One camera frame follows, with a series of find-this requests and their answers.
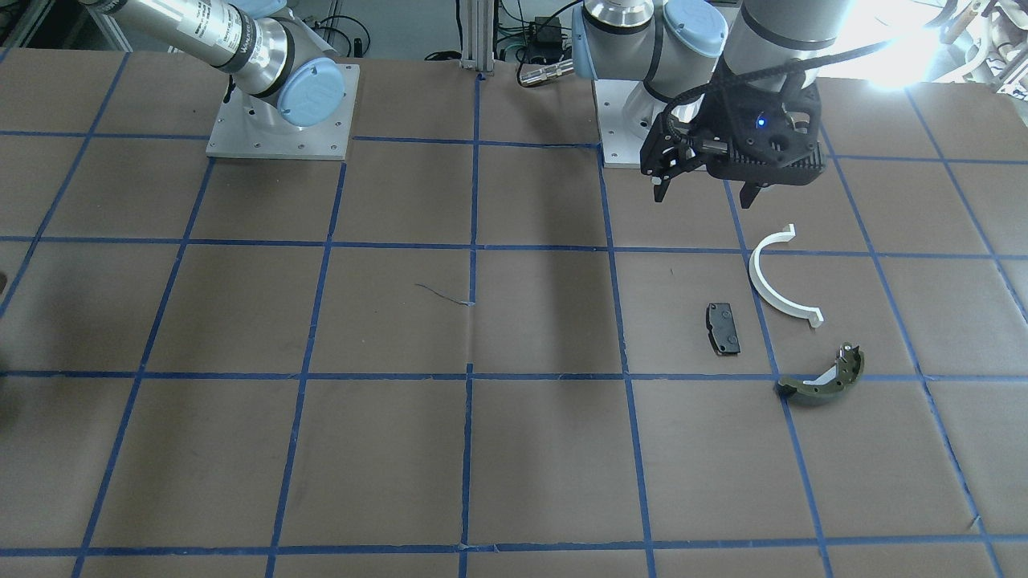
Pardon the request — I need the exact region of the white curved plastic bracket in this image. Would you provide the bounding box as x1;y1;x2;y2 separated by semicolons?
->
748;223;827;330

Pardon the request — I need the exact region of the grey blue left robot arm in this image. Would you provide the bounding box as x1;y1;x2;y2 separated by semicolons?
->
572;1;852;209

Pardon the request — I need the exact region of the dark green brake shoe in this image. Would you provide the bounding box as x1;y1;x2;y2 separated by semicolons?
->
774;344;864;406

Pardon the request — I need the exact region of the aluminium frame post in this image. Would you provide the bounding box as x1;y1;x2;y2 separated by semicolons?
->
455;0;498;76

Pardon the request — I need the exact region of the small black brake pad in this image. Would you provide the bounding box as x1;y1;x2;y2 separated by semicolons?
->
705;303;741;356

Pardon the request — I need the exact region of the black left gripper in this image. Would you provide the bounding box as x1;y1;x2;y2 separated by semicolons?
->
640;76;827;210

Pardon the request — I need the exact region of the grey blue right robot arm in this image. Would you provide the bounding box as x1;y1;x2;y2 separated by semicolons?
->
84;1;346;127

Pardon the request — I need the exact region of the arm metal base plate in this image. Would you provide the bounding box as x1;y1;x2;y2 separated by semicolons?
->
594;79;665;171
206;63;361;161

